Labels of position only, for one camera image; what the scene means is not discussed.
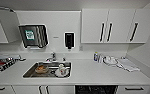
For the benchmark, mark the orange bowl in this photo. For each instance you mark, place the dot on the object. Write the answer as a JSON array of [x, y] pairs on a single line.
[[41, 69]]

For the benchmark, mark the small white bottle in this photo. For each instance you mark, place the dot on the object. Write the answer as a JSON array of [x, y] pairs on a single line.
[[101, 58]]

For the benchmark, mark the small white wall label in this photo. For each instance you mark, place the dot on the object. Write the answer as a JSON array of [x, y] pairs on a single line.
[[56, 37]]

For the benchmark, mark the white two-door base cabinet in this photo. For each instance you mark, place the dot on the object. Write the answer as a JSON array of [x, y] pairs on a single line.
[[44, 90]]

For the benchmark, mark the white drawer unit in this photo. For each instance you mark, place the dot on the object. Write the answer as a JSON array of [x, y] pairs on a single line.
[[134, 89], [1, 90]]

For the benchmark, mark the chrome sink faucet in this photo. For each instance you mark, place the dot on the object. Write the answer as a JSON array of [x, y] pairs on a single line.
[[52, 57]]

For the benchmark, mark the black wall soap dispenser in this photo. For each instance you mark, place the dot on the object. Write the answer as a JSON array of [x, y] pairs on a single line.
[[69, 40]]

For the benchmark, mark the chrome sink soap pump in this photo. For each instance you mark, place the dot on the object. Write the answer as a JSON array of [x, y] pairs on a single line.
[[63, 60]]

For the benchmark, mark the black paper towel dispenser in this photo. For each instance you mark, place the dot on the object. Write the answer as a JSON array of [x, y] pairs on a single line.
[[32, 36]]

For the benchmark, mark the stainless steel sink basin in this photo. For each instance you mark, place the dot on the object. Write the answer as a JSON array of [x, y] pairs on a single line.
[[29, 74]]

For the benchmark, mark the white wall outlet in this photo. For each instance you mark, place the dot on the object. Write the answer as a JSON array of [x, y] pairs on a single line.
[[80, 48]]

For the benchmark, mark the white patterned cup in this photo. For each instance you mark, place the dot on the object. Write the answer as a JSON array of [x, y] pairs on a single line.
[[61, 70]]

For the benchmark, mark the stainless steel dishwasher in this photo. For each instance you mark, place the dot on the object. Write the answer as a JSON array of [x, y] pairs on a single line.
[[96, 90]]

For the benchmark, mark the blue dish soap bottle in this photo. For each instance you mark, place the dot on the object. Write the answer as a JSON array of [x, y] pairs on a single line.
[[95, 56]]

